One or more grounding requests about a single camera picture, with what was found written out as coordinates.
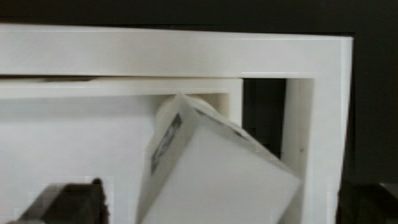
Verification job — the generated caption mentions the white square table top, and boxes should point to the white square table top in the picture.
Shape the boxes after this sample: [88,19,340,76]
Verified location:
[0,78,243,224]

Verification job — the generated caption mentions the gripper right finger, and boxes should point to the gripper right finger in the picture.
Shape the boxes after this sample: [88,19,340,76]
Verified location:
[339,182,398,224]

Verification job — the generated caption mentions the white U-shaped fence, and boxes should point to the white U-shaped fence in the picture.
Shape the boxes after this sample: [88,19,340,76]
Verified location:
[0,23,353,224]

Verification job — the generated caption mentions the white table leg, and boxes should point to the white table leg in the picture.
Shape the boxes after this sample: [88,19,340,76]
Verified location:
[134,95,300,224]

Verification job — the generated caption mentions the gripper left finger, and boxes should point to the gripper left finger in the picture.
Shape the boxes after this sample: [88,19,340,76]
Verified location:
[15,178,109,224]

